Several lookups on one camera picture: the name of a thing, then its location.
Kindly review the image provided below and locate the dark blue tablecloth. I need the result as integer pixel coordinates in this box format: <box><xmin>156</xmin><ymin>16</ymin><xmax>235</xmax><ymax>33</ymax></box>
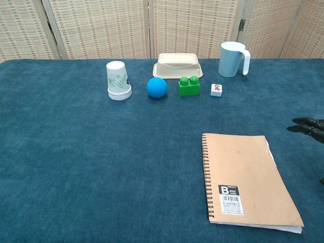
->
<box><xmin>0</xmin><ymin>58</ymin><xmax>324</xmax><ymax>243</ymax></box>

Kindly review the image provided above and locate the beige lidded lunch box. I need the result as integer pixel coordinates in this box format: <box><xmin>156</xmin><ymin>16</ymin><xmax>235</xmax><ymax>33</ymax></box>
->
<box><xmin>152</xmin><ymin>53</ymin><xmax>205</xmax><ymax>79</ymax></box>

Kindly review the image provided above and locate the white paper cup leaf print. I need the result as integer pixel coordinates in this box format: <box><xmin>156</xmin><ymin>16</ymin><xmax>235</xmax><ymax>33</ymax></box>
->
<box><xmin>106</xmin><ymin>61</ymin><xmax>132</xmax><ymax>93</ymax></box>

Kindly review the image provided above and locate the folding woven screen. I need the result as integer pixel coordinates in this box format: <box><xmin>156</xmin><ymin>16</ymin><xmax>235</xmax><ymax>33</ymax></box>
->
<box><xmin>0</xmin><ymin>0</ymin><xmax>324</xmax><ymax>61</ymax></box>

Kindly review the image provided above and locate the green toy building block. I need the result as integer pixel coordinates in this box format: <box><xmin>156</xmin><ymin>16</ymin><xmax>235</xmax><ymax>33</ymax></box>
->
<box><xmin>178</xmin><ymin>75</ymin><xmax>200</xmax><ymax>97</ymax></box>

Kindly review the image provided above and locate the light blue pitcher white handle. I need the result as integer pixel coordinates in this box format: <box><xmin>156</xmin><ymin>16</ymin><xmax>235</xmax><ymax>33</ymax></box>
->
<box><xmin>218</xmin><ymin>42</ymin><xmax>251</xmax><ymax>78</ymax></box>

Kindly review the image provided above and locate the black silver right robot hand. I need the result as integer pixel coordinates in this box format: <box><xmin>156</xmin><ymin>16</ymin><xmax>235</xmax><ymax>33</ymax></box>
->
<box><xmin>287</xmin><ymin>117</ymin><xmax>324</xmax><ymax>185</ymax></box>

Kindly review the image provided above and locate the white mahjong tile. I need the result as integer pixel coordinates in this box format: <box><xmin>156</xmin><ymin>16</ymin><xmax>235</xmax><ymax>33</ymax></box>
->
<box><xmin>210</xmin><ymin>84</ymin><xmax>225</xmax><ymax>98</ymax></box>

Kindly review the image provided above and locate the white spiral notebook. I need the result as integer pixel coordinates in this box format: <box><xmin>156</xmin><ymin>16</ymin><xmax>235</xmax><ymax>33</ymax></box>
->
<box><xmin>201</xmin><ymin>133</ymin><xmax>305</xmax><ymax>234</ymax></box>

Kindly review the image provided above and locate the blue ball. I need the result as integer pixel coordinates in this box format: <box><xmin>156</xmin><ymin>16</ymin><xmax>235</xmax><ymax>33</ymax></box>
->
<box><xmin>146</xmin><ymin>77</ymin><xmax>168</xmax><ymax>99</ymax></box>

